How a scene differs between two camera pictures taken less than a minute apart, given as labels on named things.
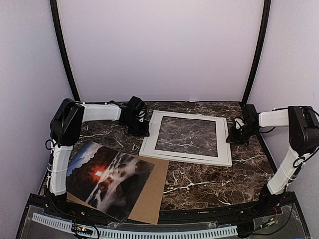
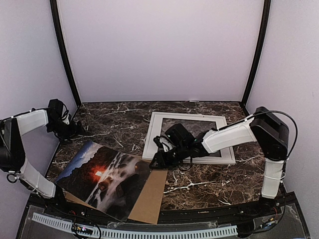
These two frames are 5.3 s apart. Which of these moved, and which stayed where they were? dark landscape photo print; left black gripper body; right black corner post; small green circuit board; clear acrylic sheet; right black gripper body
Moved: right black gripper body; left black gripper body
Stayed: dark landscape photo print; small green circuit board; clear acrylic sheet; right black corner post
